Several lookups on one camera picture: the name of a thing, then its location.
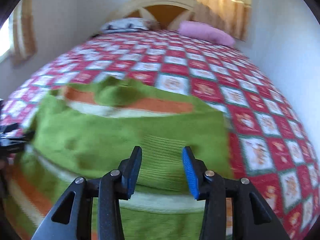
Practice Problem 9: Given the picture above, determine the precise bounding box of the green orange striped knit sweater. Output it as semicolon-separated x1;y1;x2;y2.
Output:
4;77;233;239

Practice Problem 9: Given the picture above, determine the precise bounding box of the red white patchwork bedspread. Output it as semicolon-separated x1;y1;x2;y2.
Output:
3;30;319;239

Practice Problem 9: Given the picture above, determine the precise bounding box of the yellow orange side curtain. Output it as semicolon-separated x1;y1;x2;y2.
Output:
9;0;37;65

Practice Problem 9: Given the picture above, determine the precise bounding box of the white cartoon print pillow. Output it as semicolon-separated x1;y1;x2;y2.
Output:
99;17;153;34

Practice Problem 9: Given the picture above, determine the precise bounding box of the pink pillow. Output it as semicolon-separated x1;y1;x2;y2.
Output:
178;21;235;47

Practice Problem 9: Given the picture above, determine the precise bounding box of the cream and brown headboard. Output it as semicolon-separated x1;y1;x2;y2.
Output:
106;0;198;30

